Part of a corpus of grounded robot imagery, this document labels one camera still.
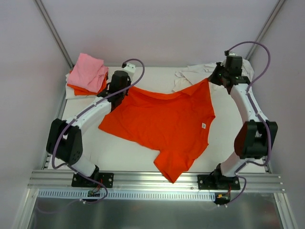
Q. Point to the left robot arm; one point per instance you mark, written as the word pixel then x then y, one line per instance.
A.
pixel 65 136

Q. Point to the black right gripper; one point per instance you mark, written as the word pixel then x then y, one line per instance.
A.
pixel 215 77

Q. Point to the folded orange t shirt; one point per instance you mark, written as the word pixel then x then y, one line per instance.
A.
pixel 85 85

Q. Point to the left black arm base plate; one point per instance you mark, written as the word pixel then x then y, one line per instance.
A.
pixel 93 181

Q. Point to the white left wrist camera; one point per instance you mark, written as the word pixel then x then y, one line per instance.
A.
pixel 129 68

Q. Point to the white slotted cable duct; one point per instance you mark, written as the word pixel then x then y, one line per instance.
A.
pixel 128 195

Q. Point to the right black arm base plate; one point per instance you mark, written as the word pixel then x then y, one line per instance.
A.
pixel 205 182

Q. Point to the folded white t shirt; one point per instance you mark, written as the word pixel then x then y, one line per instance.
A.
pixel 70 94

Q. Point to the aluminium mounting rail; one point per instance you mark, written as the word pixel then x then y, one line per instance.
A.
pixel 154 181

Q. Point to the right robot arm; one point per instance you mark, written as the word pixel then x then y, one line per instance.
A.
pixel 257 134

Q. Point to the folded pink t shirt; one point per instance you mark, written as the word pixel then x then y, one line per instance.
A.
pixel 88 65

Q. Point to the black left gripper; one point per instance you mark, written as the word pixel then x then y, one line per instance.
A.
pixel 118 100

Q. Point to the right corner frame post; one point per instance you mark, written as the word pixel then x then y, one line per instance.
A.
pixel 271 18

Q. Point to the orange t shirt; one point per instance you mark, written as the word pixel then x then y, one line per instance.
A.
pixel 85 85
pixel 177 125

